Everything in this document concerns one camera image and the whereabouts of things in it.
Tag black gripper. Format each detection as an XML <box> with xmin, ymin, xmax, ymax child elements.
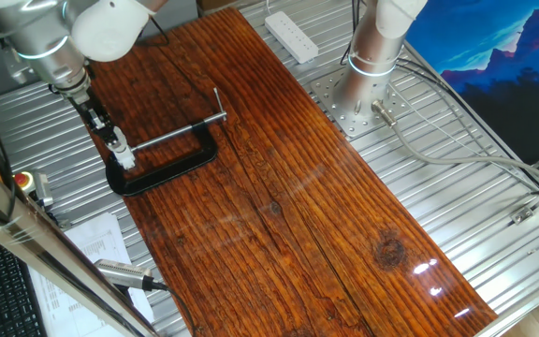
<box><xmin>73</xmin><ymin>96</ymin><xmax>128</xmax><ymax>150</ymax></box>

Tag white bulb socket adapter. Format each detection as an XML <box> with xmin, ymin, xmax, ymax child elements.
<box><xmin>109</xmin><ymin>143</ymin><xmax>138</xmax><ymax>170</ymax></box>

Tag black C-clamp with steel screw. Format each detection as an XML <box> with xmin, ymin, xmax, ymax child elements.
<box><xmin>104</xmin><ymin>87</ymin><xmax>228</xmax><ymax>197</ymax></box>

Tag emergency stop button box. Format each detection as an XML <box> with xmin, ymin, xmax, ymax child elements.
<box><xmin>13</xmin><ymin>168</ymin><xmax>54</xmax><ymax>208</ymax></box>

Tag printed paper sheets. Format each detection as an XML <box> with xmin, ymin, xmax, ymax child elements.
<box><xmin>28</xmin><ymin>212</ymin><xmax>156</xmax><ymax>337</ymax></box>

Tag silver handheld device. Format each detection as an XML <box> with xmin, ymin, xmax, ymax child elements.
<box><xmin>94</xmin><ymin>258</ymin><xmax>156</xmax><ymax>292</ymax></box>

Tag brown wooden board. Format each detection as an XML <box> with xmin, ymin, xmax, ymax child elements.
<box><xmin>66</xmin><ymin>7</ymin><xmax>499</xmax><ymax>337</ymax></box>

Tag white power strip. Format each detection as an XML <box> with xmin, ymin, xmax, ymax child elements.
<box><xmin>264</xmin><ymin>10</ymin><xmax>320</xmax><ymax>65</ymax></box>

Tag blue mountain poster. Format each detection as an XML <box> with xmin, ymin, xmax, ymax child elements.
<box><xmin>404</xmin><ymin>0</ymin><xmax>539</xmax><ymax>165</ymax></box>

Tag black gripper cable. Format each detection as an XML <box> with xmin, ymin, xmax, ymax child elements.
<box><xmin>136</xmin><ymin>16</ymin><xmax>171</xmax><ymax>48</ymax></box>

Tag silver camera bracket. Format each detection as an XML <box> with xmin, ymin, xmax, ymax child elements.
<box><xmin>0</xmin><ymin>41</ymin><xmax>36</xmax><ymax>86</ymax></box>

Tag large aluminium frame bar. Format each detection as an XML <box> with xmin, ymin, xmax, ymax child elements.
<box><xmin>0</xmin><ymin>139</ymin><xmax>158</xmax><ymax>337</ymax></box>

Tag black device cable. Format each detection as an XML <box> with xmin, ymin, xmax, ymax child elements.
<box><xmin>151</xmin><ymin>279</ymin><xmax>199</xmax><ymax>336</ymax></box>

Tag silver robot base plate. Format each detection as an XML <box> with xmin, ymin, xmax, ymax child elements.
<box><xmin>310</xmin><ymin>67</ymin><xmax>411</xmax><ymax>139</ymax></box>

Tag thick grey cable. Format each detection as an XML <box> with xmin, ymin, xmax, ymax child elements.
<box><xmin>371</xmin><ymin>99</ymin><xmax>539</xmax><ymax>189</ymax></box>

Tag small metal corner bracket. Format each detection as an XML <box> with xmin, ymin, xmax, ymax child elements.
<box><xmin>511</xmin><ymin>206</ymin><xmax>535</xmax><ymax>226</ymax></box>

